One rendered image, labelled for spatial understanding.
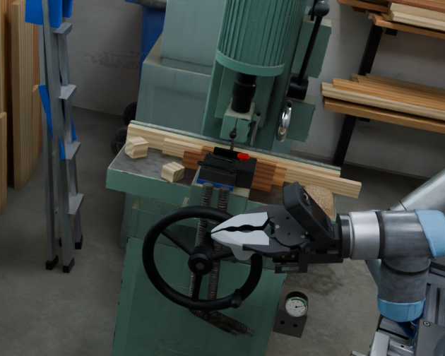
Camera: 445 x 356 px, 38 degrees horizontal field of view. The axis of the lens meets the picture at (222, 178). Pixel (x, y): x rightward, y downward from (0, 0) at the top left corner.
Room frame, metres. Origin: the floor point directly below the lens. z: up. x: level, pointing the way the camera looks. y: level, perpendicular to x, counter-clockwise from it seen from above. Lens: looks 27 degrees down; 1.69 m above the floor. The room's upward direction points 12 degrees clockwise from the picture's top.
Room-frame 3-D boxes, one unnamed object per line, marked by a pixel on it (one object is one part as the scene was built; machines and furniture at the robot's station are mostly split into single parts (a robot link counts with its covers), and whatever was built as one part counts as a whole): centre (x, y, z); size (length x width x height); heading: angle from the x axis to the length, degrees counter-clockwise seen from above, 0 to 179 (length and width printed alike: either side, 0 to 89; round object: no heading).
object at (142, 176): (1.52, -0.01, 0.87); 0.61 x 0.30 x 0.06; 87
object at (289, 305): (1.41, -0.26, 0.65); 0.06 x 0.04 x 0.08; 87
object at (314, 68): (1.84, -0.17, 1.23); 0.09 x 0.08 x 0.15; 177
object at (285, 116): (1.75, -0.14, 1.02); 0.12 x 0.03 x 0.12; 177
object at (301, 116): (1.81, -0.17, 1.02); 0.09 x 0.07 x 0.12; 87
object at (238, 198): (1.44, 0.00, 0.92); 0.15 x 0.13 x 0.09; 87
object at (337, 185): (1.63, -0.10, 0.92); 0.55 x 0.02 x 0.04; 87
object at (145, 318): (1.75, -0.01, 0.36); 0.58 x 0.45 x 0.71; 177
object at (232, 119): (1.65, -0.01, 1.03); 0.14 x 0.07 x 0.09; 177
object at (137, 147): (1.59, 0.24, 0.92); 0.05 x 0.04 x 0.04; 135
